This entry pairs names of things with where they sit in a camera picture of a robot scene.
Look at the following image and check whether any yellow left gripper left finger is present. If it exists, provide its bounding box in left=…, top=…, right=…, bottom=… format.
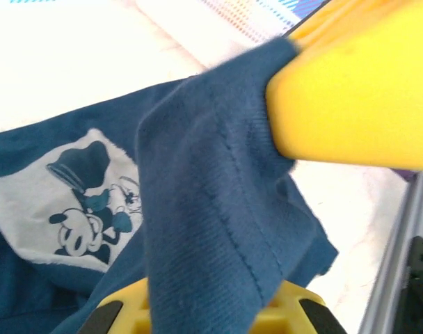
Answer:
left=77, top=277, right=152, bottom=334

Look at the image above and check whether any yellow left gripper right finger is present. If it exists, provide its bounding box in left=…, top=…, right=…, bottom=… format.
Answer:
left=263, top=280, right=348, bottom=334

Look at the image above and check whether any blue t-shirt with cartoon print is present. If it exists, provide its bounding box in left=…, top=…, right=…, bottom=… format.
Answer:
left=0, top=36, right=340, bottom=334

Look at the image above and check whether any white plastic mesh basket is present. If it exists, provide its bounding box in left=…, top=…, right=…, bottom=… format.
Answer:
left=133, top=0, right=326, bottom=69

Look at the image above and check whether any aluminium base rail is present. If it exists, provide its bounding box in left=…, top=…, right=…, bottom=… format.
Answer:
left=357, top=170, right=423, bottom=334

